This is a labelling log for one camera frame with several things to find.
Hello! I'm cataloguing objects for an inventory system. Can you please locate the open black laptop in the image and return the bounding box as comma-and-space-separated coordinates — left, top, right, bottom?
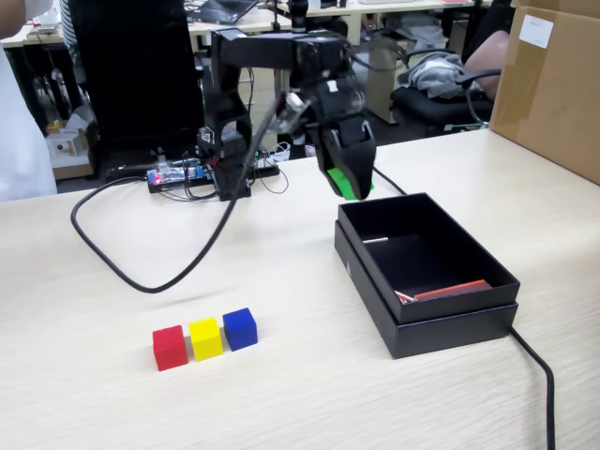
187, 0, 260, 25

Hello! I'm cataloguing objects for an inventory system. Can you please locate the controller circuit board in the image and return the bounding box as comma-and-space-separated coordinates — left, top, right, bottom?
146, 161, 210, 187

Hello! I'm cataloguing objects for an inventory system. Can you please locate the seated person with bare knee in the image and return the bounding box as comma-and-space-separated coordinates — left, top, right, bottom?
461, 0, 517, 102

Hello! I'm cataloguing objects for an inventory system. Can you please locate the green wooden cube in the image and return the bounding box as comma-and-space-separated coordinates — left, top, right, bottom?
325, 166, 377, 201

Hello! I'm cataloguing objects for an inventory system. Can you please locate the red wooden cube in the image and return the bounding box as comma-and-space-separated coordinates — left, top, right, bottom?
152, 324, 189, 372

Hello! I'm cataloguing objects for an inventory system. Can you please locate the large black office chair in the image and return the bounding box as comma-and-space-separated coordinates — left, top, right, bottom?
68, 0, 207, 163

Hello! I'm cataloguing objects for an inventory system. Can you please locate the person in striped shirt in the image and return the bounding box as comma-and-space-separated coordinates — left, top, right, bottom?
59, 0, 84, 55

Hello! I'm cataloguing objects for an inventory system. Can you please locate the black power cable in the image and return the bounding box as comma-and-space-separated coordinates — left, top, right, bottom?
369, 166, 557, 450

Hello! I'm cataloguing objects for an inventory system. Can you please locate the light wood office desk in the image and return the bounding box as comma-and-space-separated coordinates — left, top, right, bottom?
2, 25, 71, 49
349, 0, 493, 15
187, 7, 353, 37

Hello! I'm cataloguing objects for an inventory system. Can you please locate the person in white shirt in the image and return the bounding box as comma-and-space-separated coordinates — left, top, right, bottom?
0, 39, 58, 203

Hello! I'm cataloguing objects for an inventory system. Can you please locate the open box with white packaging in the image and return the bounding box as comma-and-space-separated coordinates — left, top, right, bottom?
44, 128, 98, 182

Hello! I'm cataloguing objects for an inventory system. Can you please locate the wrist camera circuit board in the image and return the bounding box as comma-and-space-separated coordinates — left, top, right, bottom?
275, 91, 311, 137

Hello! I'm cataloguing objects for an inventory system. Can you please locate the black pole with white bands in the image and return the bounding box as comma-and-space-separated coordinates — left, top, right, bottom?
288, 0, 310, 158

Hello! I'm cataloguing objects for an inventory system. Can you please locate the large brown cardboard box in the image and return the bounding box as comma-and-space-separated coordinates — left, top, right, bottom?
488, 0, 600, 185

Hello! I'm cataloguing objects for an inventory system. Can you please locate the person's bare forearm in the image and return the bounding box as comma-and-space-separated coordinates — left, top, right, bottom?
0, 0, 27, 41

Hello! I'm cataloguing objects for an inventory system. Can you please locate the black open box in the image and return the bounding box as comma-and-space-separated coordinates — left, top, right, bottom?
333, 219, 519, 361

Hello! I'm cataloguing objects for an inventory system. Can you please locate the blue wooden cube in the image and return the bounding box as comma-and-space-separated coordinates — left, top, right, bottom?
221, 307, 259, 353

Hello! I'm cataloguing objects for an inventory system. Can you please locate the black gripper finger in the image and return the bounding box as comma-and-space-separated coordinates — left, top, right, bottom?
314, 126, 346, 183
333, 119, 379, 202

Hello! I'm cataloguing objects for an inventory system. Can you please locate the black cardboard box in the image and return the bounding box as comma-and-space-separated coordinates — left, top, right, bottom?
337, 191, 522, 324

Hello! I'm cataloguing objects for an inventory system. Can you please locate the black armrest office chair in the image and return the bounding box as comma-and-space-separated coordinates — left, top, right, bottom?
390, 46, 503, 138

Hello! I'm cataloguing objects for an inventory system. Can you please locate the yellow wooden cube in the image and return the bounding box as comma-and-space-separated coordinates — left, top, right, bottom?
187, 316, 224, 363

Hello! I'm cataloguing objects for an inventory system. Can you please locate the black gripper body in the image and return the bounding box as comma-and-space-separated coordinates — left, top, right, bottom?
301, 78, 372, 136

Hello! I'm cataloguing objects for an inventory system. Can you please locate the grey garment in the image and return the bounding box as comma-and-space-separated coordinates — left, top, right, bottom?
406, 51, 482, 100

